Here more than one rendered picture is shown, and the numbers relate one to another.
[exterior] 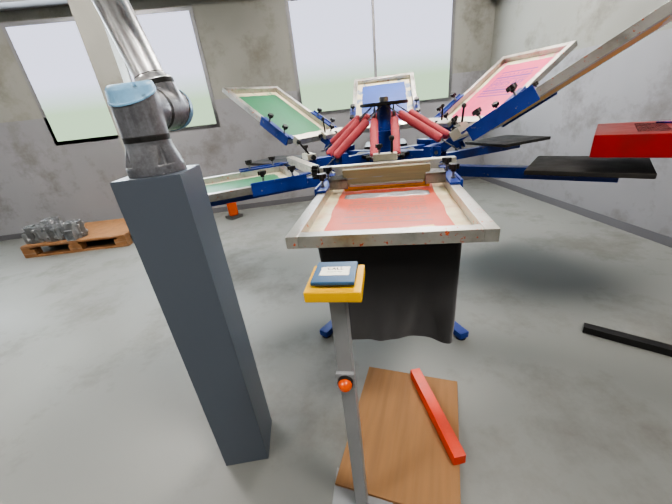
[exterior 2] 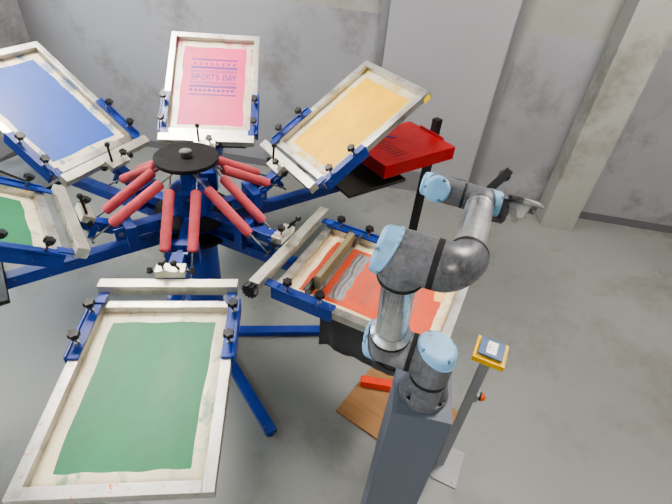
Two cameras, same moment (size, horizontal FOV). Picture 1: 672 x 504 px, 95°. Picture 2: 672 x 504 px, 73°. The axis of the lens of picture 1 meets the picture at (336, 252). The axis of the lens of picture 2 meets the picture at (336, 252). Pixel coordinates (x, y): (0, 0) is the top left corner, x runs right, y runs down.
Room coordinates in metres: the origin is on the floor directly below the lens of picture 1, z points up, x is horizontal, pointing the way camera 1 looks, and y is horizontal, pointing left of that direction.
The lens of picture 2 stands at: (1.06, 1.36, 2.40)
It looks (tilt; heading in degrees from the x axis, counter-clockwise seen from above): 39 degrees down; 281
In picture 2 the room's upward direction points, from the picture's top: 6 degrees clockwise
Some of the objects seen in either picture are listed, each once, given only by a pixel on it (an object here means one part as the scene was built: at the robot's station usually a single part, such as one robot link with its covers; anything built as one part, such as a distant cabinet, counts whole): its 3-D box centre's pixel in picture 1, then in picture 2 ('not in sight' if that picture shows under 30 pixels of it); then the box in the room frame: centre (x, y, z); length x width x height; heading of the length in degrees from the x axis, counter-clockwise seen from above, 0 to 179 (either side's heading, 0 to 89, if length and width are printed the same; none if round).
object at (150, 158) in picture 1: (152, 154); (426, 383); (0.92, 0.48, 1.25); 0.15 x 0.15 x 0.10
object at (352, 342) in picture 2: not in sight; (367, 342); (1.15, -0.03, 0.77); 0.46 x 0.09 x 0.36; 169
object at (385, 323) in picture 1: (388, 291); not in sight; (0.88, -0.16, 0.74); 0.45 x 0.03 x 0.43; 79
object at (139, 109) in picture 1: (138, 108); (432, 358); (0.93, 0.48, 1.37); 0.13 x 0.12 x 0.14; 173
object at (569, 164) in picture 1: (488, 169); (301, 194); (1.76, -0.92, 0.91); 1.34 x 0.41 x 0.08; 49
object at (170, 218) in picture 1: (214, 337); (393, 480); (0.92, 0.48, 0.60); 0.18 x 0.18 x 1.20; 4
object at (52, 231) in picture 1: (92, 227); not in sight; (4.14, 3.28, 0.19); 1.34 x 0.91 x 0.37; 94
